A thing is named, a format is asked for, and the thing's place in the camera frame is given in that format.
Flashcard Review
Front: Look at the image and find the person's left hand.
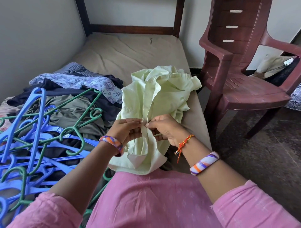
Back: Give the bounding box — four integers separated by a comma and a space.
106, 118, 144, 148

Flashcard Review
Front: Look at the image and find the person's right hand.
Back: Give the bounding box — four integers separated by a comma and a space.
146, 114, 192, 148

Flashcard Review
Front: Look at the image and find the light yellow shirt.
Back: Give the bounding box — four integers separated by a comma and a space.
108, 65, 202, 176

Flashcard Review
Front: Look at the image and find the olive green button shirt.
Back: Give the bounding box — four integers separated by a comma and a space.
21, 94, 111, 156

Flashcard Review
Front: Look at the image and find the blue floral patterned garment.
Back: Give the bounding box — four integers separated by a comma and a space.
29, 72, 124, 104

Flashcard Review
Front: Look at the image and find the blue striped shirt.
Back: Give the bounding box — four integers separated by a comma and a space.
53, 62, 102, 78

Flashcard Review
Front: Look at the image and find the pink floral striped garment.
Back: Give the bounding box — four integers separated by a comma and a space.
0, 98, 22, 119

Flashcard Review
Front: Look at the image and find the person's right forearm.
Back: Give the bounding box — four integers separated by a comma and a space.
181, 138, 247, 203

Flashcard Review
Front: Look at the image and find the person's left forearm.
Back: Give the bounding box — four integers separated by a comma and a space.
49, 141, 120, 214

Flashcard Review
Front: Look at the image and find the bed with beige sheet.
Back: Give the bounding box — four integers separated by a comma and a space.
0, 33, 212, 174

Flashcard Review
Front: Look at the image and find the dark wooden bed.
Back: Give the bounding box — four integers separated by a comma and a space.
0, 0, 212, 228

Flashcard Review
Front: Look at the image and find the striped orange purple bangle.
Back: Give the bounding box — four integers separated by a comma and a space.
99, 135, 125, 157

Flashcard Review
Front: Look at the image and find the striped white purple bangle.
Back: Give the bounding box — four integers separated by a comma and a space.
189, 151, 221, 176

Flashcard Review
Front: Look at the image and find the maroon plastic chair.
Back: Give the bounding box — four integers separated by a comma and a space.
198, 0, 301, 142

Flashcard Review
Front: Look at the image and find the black handbag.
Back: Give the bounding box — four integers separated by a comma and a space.
266, 56, 301, 87

